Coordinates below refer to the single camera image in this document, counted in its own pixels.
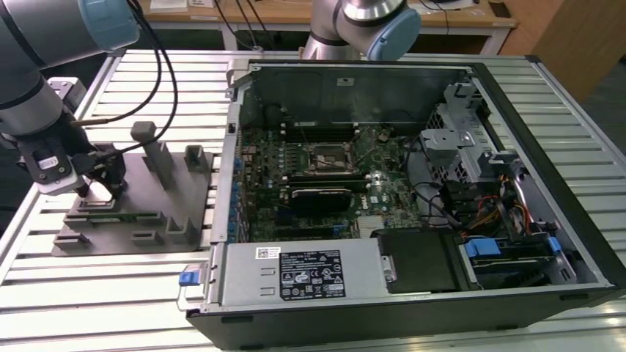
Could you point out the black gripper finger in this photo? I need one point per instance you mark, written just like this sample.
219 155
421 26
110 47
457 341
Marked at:
117 172
82 187

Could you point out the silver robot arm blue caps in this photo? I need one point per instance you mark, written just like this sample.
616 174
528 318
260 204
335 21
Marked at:
29 36

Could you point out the CPU socket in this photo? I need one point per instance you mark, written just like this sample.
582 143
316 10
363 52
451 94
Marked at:
332 152

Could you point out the green RAM stick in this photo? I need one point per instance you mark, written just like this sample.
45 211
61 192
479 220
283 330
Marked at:
121 218

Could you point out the grey parts rack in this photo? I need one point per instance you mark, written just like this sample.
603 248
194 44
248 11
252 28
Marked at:
161 220

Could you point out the blue case latch tab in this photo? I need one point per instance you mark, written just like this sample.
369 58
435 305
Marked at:
189 278

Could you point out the grey power supply with label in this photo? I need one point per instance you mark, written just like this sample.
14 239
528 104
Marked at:
244 271

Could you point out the black expansion slot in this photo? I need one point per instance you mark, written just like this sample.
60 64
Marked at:
303 231

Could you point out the black RAM stick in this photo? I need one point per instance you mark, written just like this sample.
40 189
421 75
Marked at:
323 178
327 186

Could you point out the black graphics card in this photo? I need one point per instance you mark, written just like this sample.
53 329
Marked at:
320 201

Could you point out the wooden desk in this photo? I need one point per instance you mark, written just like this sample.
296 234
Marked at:
205 14

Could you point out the small white box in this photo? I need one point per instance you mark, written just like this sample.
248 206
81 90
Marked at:
201 3

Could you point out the silver chipset heatsink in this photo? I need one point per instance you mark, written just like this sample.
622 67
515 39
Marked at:
369 224

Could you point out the green motherboard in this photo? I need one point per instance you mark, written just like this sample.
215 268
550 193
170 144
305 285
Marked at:
391 183

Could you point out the black PC case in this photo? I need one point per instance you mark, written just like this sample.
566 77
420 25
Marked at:
341 330

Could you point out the black plastic shroud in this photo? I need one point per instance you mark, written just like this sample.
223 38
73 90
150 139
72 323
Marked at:
420 260

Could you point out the silver metal drive cage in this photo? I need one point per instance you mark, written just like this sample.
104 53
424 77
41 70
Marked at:
459 121

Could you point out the hard disk in blue carrier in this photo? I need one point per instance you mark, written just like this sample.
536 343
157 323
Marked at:
481 247

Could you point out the wooden cabinet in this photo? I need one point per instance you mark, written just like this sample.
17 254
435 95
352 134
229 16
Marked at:
576 44

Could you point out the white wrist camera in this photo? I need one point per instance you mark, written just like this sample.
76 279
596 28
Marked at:
50 172

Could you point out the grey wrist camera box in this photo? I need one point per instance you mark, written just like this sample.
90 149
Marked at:
73 91

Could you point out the grey case hinge bracket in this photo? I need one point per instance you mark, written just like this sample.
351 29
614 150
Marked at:
236 67

